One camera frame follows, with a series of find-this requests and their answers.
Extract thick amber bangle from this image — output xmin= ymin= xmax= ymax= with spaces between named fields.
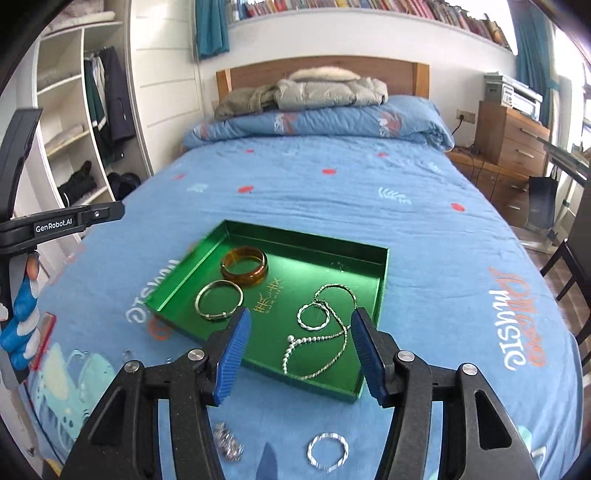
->
xmin=221 ymin=247 xmax=269 ymax=288

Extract silver pearl necklace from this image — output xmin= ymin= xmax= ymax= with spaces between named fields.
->
xmin=281 ymin=283 xmax=358 ymax=380

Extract black shoes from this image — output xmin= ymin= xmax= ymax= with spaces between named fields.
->
xmin=107 ymin=172 xmax=141 ymax=200

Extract white printer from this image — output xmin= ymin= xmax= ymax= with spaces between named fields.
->
xmin=484 ymin=72 xmax=543 ymax=123

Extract low wooden cabinet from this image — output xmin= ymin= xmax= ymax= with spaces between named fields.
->
xmin=448 ymin=148 xmax=532 ymax=227

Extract chunky silver chain bracelet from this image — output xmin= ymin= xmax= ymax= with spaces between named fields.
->
xmin=213 ymin=422 xmax=245 ymax=462

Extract white open wardrobe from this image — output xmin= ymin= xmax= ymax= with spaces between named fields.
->
xmin=18 ymin=18 xmax=153 ymax=208

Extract dark chair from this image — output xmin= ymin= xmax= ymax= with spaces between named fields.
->
xmin=540 ymin=185 xmax=591 ymax=301

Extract blue printed bedsheet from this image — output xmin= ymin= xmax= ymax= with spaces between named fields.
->
xmin=18 ymin=136 xmax=583 ymax=480

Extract row of books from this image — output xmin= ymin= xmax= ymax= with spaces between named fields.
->
xmin=228 ymin=0 xmax=511 ymax=49

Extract wooden chest of drawers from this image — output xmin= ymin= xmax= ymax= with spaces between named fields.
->
xmin=475 ymin=100 xmax=550 ymax=176

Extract black waste bin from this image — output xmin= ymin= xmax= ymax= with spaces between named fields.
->
xmin=527 ymin=174 xmax=559 ymax=230

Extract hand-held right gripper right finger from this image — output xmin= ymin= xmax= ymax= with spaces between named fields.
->
xmin=350 ymin=308 xmax=541 ymax=480

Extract hanging dark jacket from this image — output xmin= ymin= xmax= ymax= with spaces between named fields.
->
xmin=99 ymin=46 xmax=137 ymax=144

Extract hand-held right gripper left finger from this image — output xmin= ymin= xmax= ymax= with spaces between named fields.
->
xmin=60 ymin=307 xmax=252 ymax=480

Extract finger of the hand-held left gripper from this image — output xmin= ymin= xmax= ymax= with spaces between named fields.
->
xmin=85 ymin=201 xmax=126 ymax=228

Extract folded black clothes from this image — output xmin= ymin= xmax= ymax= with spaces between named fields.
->
xmin=58 ymin=161 xmax=98 ymax=206

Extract hanging green white garment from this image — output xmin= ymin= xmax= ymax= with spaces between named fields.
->
xmin=83 ymin=55 xmax=114 ymax=162

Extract olive fur coat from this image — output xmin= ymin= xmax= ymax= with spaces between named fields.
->
xmin=213 ymin=84 xmax=280 ymax=121

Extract twisted silver bangle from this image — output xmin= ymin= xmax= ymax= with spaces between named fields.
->
xmin=307 ymin=432 xmax=349 ymax=470
xmin=297 ymin=300 xmax=340 ymax=331

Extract plain silver bangle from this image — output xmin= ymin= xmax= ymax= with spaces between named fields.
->
xmin=195 ymin=280 xmax=244 ymax=321

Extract short teal curtain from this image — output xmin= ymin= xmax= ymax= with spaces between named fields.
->
xmin=195 ymin=0 xmax=230 ymax=60

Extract glass desk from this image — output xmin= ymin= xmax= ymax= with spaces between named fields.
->
xmin=542 ymin=138 xmax=591 ymax=182

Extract person's left hand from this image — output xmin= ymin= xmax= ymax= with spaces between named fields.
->
xmin=0 ymin=265 xmax=43 ymax=371

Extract grey down jacket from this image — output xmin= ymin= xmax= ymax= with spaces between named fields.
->
xmin=273 ymin=67 xmax=389 ymax=110

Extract long teal curtain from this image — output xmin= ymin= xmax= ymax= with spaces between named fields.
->
xmin=508 ymin=0 xmax=559 ymax=125

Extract wooden headboard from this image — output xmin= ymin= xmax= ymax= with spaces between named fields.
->
xmin=216 ymin=55 xmax=430 ymax=109

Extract folded blue quilt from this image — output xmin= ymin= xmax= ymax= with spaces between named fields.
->
xmin=180 ymin=95 xmax=455 ymax=151

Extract green metal tray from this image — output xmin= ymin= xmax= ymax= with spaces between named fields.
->
xmin=144 ymin=220 xmax=390 ymax=403

